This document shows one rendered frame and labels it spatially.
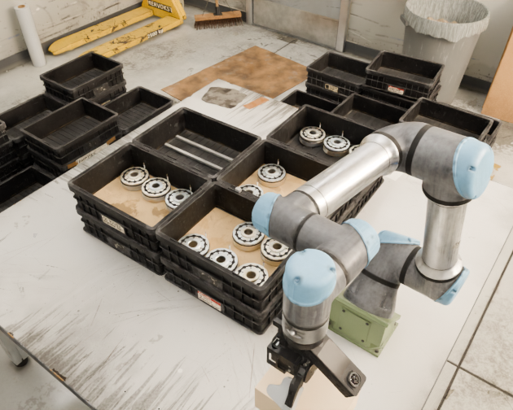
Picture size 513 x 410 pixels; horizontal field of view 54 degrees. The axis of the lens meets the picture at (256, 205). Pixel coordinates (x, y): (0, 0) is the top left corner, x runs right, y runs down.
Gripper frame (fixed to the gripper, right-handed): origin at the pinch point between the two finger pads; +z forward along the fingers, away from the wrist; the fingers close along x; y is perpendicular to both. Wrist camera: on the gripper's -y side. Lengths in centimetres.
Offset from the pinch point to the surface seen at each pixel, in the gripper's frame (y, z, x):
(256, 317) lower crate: 30.6, 30.0, -24.7
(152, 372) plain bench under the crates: 47, 40, 2
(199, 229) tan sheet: 65, 27, -40
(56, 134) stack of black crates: 198, 60, -72
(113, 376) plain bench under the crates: 56, 40, 9
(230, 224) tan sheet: 58, 27, -48
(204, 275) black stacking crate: 50, 25, -25
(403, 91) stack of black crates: 66, 58, -218
